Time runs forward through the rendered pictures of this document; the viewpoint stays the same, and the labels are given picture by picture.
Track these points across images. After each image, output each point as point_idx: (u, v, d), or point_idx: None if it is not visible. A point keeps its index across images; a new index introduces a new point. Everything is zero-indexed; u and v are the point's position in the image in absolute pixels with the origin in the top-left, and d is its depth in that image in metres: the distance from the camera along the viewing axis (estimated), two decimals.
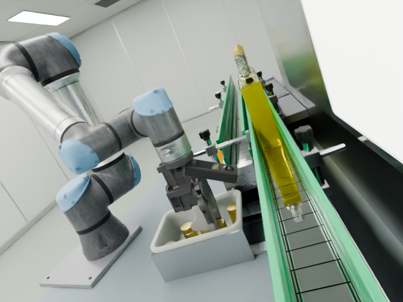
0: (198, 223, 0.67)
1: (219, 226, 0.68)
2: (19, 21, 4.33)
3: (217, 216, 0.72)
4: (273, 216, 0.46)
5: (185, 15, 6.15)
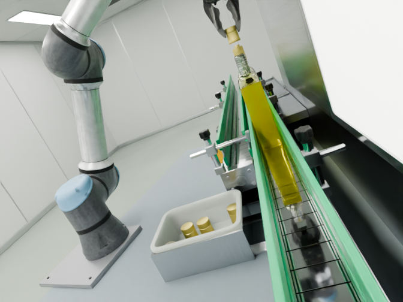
0: (235, 9, 0.80)
1: (234, 25, 0.84)
2: (19, 21, 4.33)
3: (223, 29, 0.85)
4: (273, 216, 0.46)
5: (185, 15, 6.15)
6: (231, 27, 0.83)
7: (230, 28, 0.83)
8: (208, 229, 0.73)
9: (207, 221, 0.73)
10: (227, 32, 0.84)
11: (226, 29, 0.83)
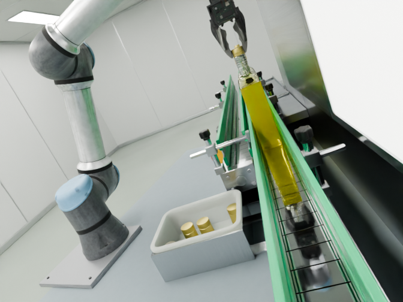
0: (242, 32, 0.81)
1: (241, 46, 0.86)
2: (19, 21, 4.33)
3: (229, 49, 0.86)
4: (273, 216, 0.46)
5: (185, 15, 6.15)
6: (237, 48, 0.84)
7: (237, 49, 0.84)
8: (208, 229, 0.73)
9: (207, 221, 0.73)
10: (234, 53, 0.85)
11: (233, 50, 0.85)
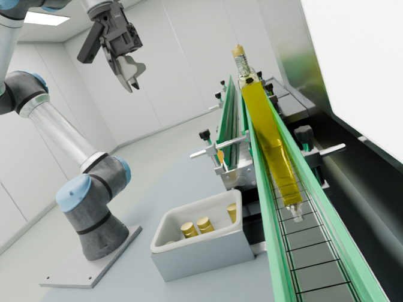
0: (138, 66, 0.81)
1: (241, 46, 0.86)
2: None
3: (126, 84, 0.77)
4: (273, 216, 0.46)
5: (185, 15, 6.15)
6: (237, 48, 0.84)
7: (237, 49, 0.84)
8: (208, 229, 0.73)
9: (207, 221, 0.73)
10: (234, 53, 0.85)
11: (233, 50, 0.85)
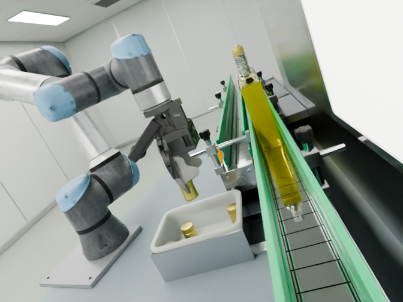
0: (193, 160, 0.72)
1: (241, 46, 0.86)
2: (19, 21, 4.33)
3: (183, 184, 0.69)
4: (273, 216, 0.46)
5: (185, 15, 6.15)
6: (237, 48, 0.84)
7: (237, 49, 0.84)
8: (191, 191, 0.69)
9: (190, 182, 0.69)
10: (234, 53, 0.85)
11: (233, 50, 0.85)
